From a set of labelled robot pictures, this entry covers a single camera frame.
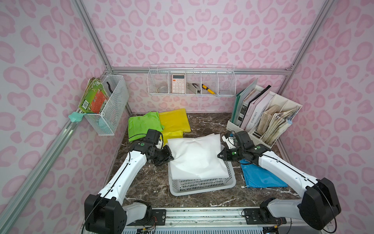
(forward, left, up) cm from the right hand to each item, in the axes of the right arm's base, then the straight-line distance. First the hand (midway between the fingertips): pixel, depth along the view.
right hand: (217, 155), depth 81 cm
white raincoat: (-2, +11, +1) cm, 12 cm away
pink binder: (+26, -25, +11) cm, 38 cm away
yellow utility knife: (+42, +4, +13) cm, 44 cm away
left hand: (-1, +24, +3) cm, 24 cm away
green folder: (+30, -14, +15) cm, 36 cm away
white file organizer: (+27, -32, +4) cm, 42 cm away
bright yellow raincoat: (+22, +30, -11) cm, 38 cm away
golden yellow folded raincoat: (+36, +29, -12) cm, 48 cm away
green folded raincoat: (+28, +56, -10) cm, 63 cm away
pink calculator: (+42, +24, +18) cm, 52 cm away
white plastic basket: (-13, +19, -13) cm, 27 cm away
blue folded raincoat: (-7, -23, -12) cm, 27 cm away
